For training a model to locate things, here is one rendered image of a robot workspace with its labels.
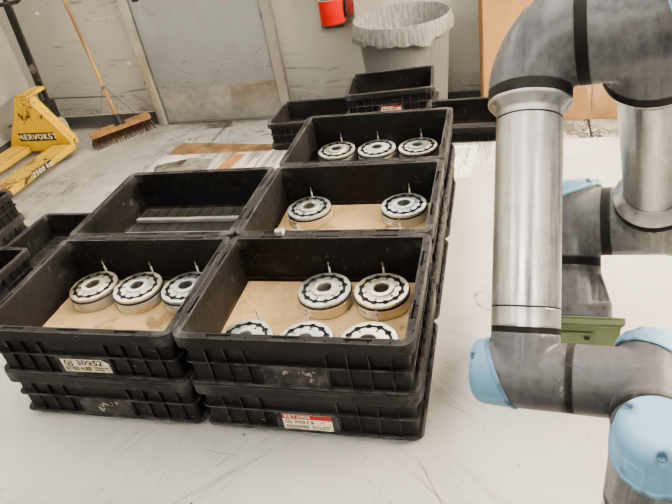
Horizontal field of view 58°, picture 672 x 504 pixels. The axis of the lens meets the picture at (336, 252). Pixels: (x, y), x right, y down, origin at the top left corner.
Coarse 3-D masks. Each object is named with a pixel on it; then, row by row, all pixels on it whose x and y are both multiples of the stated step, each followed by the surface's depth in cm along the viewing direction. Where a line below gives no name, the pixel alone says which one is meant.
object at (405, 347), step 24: (240, 240) 120; (264, 240) 119; (288, 240) 118; (312, 240) 116; (336, 240) 115; (216, 264) 114; (192, 312) 103; (192, 336) 97; (216, 336) 96; (240, 336) 96; (264, 336) 95; (288, 336) 94; (312, 336) 93; (408, 336) 89
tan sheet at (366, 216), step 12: (372, 204) 143; (336, 216) 141; (348, 216) 140; (360, 216) 139; (372, 216) 139; (288, 228) 140; (324, 228) 138; (336, 228) 137; (348, 228) 136; (360, 228) 135; (372, 228) 134; (384, 228) 134; (408, 228) 132
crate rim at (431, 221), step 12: (276, 168) 144; (288, 168) 144; (300, 168) 143; (312, 168) 142; (324, 168) 141; (264, 192) 135; (432, 192) 123; (432, 204) 120; (252, 216) 128; (432, 216) 116; (240, 228) 124; (420, 228) 113; (432, 228) 112
